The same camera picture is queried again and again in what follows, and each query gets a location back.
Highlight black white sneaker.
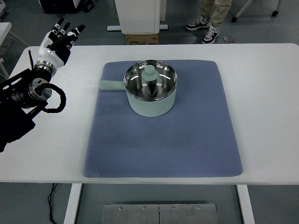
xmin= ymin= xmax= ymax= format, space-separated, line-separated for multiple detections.
xmin=185 ymin=16 xmax=211 ymax=31
xmin=201 ymin=25 xmax=219 ymax=44

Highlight white pedestal cabinet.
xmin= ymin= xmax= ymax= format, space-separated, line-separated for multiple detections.
xmin=107 ymin=0 xmax=168 ymax=35

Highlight person's beige trouser legs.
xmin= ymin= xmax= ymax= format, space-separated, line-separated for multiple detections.
xmin=200 ymin=0 xmax=232 ymax=28

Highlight white chair base with casters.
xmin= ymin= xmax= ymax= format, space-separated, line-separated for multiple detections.
xmin=231 ymin=0 xmax=283 ymax=23

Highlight metal floor plate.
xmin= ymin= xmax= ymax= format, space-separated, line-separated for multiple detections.
xmin=101 ymin=204 xmax=219 ymax=224

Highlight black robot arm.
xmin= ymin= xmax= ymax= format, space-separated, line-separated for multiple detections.
xmin=0 ymin=51 xmax=66 ymax=152

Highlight small metal floor socket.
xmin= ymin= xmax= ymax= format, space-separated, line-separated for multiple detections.
xmin=223 ymin=35 xmax=236 ymax=43

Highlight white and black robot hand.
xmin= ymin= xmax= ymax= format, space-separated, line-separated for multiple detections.
xmin=37 ymin=18 xmax=85 ymax=69

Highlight black floor cable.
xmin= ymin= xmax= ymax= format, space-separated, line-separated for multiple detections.
xmin=47 ymin=183 xmax=59 ymax=224

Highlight right black white sneaker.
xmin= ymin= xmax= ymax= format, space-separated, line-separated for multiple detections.
xmin=185 ymin=16 xmax=211 ymax=31

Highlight left black white sneaker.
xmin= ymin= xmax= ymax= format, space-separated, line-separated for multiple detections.
xmin=201 ymin=25 xmax=219 ymax=44

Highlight blue quilted mat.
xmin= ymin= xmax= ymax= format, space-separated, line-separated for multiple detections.
xmin=84 ymin=60 xmax=243 ymax=178

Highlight glass pot lid green knob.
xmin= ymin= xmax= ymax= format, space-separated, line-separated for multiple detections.
xmin=124 ymin=60 xmax=177 ymax=101

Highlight black device on floor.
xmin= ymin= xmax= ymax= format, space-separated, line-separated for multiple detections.
xmin=38 ymin=0 xmax=95 ymax=14

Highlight cardboard box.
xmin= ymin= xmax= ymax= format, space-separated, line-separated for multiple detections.
xmin=125 ymin=34 xmax=159 ymax=45

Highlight green pot with handle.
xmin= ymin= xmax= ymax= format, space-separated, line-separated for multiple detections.
xmin=100 ymin=60 xmax=178 ymax=117

